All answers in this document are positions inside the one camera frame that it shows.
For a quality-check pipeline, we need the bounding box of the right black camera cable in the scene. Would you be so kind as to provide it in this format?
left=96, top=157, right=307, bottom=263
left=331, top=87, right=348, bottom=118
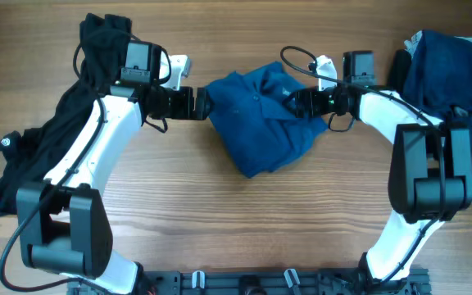
left=279, top=45, right=448, bottom=284

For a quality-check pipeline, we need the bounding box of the blue t-shirt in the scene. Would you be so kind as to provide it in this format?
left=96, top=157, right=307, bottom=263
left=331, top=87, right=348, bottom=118
left=206, top=61, right=327, bottom=178

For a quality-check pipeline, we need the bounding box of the folded navy blue garment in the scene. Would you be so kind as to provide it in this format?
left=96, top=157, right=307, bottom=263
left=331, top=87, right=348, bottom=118
left=403, top=30, right=472, bottom=150

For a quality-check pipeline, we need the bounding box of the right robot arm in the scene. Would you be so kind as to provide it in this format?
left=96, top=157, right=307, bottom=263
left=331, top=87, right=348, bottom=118
left=289, top=55, right=472, bottom=293

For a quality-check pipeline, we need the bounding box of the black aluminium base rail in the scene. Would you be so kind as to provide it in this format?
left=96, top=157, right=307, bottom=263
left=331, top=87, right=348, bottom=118
left=66, top=267, right=432, bottom=295

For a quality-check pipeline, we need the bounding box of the black camera cable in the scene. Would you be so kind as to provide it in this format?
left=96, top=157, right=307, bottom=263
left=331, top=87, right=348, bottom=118
left=279, top=45, right=448, bottom=284
left=0, top=39, right=171, bottom=294

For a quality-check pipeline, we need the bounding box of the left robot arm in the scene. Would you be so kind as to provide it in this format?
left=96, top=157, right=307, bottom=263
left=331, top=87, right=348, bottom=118
left=15, top=41, right=211, bottom=294

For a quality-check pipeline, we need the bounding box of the left black camera cable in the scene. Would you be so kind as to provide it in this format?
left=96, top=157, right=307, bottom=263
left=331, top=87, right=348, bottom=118
left=0, top=39, right=171, bottom=294

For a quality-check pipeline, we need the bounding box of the black t-shirt with logo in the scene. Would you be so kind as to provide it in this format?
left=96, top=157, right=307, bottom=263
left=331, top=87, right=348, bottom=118
left=0, top=13, right=132, bottom=216

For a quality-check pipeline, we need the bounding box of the folded black garment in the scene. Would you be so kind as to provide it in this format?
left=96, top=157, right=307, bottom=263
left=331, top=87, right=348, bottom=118
left=387, top=49, right=412, bottom=93

